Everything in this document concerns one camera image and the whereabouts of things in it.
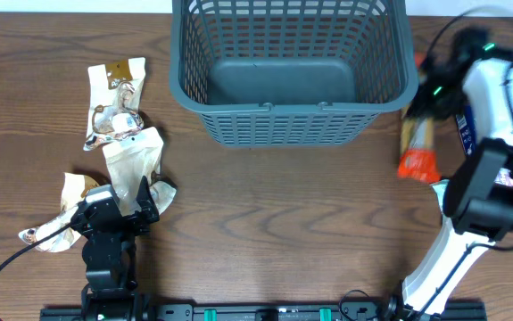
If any blue tissue multipack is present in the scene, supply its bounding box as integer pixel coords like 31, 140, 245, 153
455, 105, 477, 157

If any orange yellow cracker package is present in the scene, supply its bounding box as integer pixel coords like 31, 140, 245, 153
397, 101, 441, 184

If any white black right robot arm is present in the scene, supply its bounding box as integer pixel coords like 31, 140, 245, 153
381, 27, 513, 320

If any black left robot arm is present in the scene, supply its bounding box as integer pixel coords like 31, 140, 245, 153
70, 177, 160, 321

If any beige snack pouch bottom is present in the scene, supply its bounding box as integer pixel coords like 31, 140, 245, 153
18, 173, 177, 252

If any beige snack pouch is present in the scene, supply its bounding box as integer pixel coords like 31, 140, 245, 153
83, 57, 146, 151
103, 128, 164, 216
18, 173, 177, 252

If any beige snack pouch middle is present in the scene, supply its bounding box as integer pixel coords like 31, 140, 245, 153
103, 128, 164, 216

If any beige snack pouch top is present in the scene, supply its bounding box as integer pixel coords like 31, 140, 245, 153
83, 57, 146, 151

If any grey plastic basket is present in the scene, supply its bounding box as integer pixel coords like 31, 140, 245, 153
170, 0, 418, 148

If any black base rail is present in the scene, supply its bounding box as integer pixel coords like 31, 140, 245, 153
39, 300, 488, 321

